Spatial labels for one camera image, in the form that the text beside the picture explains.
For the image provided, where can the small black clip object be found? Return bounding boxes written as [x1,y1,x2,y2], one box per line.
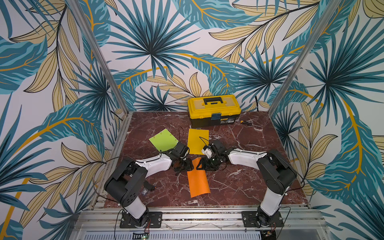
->
[142,181,156,195]

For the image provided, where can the green paper sheet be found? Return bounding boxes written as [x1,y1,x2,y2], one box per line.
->
[149,129,179,152]

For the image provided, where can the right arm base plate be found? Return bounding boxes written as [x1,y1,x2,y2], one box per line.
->
[241,211,284,228]

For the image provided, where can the small screwdriver yellow black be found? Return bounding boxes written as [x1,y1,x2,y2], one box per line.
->
[240,121,253,126]

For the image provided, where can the aluminium corner post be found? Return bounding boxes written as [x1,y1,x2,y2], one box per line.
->
[68,0,129,116]
[268,0,341,117]

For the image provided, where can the yellow black toolbox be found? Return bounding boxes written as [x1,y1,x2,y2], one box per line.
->
[188,95,242,129]

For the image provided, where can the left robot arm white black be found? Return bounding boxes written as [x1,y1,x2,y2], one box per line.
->
[104,142,194,226]

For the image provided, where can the aluminium frame rail front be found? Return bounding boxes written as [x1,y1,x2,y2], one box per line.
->
[70,205,332,240]

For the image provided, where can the right aluminium corner post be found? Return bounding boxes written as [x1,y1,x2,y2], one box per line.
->
[268,0,341,117]

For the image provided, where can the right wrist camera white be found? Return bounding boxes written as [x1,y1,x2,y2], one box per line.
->
[202,146,214,158]

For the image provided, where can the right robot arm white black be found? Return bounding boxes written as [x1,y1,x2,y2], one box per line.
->
[196,140,298,228]

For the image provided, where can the yellow paper sheet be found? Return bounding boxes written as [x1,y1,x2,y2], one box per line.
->
[188,129,209,155]

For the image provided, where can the orange paper sheet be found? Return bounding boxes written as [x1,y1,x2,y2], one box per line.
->
[187,158,211,198]

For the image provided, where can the left aluminium corner post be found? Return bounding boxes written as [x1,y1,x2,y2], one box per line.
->
[68,0,129,116]

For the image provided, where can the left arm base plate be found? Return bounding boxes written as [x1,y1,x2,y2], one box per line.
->
[120,211,163,229]

